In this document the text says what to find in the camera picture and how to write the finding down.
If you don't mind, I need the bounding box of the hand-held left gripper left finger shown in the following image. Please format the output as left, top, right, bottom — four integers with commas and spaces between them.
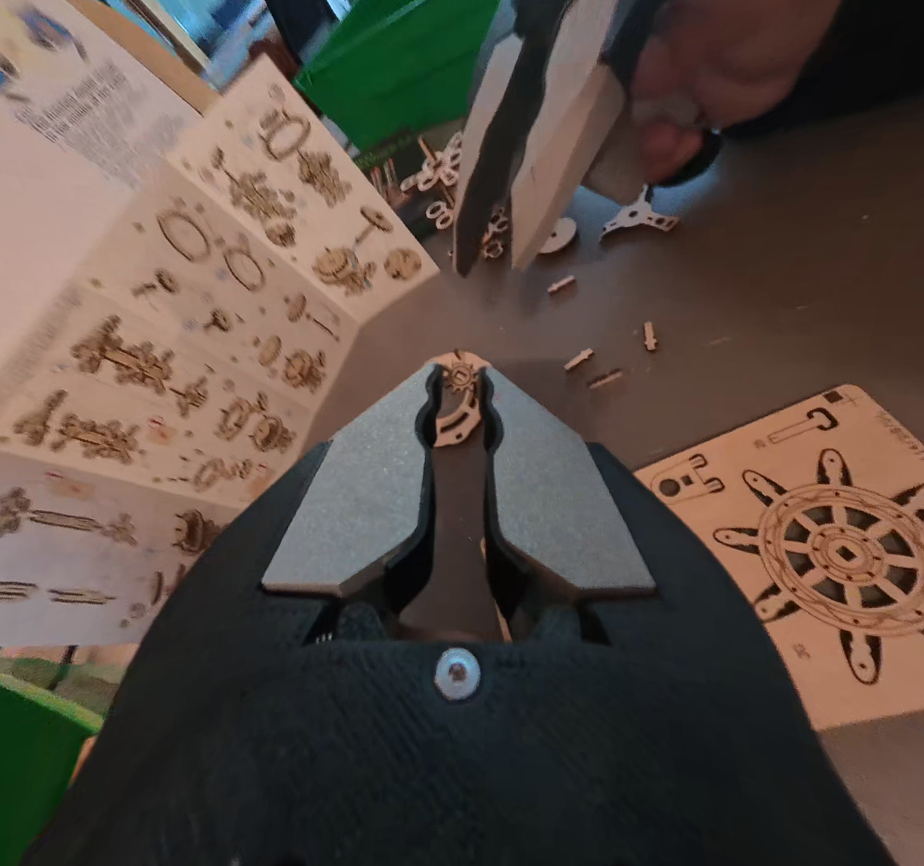
261, 364, 443, 614

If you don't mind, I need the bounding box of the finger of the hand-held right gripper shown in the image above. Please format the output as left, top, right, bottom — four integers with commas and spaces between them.
450, 34, 551, 277
508, 0, 638, 272

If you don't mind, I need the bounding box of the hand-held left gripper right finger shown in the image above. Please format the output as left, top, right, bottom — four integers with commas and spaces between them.
479, 368, 658, 618

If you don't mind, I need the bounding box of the round wooden gear assembly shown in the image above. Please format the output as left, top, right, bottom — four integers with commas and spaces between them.
426, 349, 501, 450

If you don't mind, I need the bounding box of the person's right forearm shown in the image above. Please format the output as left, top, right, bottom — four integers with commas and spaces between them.
722, 0, 924, 139

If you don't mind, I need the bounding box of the wooden looped tower model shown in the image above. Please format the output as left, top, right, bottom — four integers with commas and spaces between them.
399, 131, 464, 233

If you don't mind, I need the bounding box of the person's right hand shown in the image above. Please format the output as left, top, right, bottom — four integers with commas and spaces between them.
634, 0, 847, 182

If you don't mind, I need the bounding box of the small dark cardboard box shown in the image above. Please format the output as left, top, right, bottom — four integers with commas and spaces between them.
352, 135, 437, 235

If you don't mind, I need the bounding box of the green plastic bin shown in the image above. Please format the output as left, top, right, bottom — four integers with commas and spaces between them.
295, 0, 522, 154
0, 670, 103, 866

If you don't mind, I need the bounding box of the three-armed wooden part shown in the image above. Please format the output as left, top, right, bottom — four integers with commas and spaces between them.
598, 183, 681, 243

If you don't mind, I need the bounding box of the round wooden disc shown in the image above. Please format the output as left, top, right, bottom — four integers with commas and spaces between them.
537, 217, 580, 255

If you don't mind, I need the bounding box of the folded assembly instruction sheet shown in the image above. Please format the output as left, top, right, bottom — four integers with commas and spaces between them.
0, 53, 441, 648

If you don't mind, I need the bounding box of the wooden sheet with wheel cutouts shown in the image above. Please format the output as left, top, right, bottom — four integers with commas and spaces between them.
634, 384, 924, 734

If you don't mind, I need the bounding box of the plywood board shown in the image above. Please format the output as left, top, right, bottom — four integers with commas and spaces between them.
64, 0, 219, 115

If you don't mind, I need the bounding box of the white printed task sheet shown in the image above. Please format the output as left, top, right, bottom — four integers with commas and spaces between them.
0, 0, 205, 376

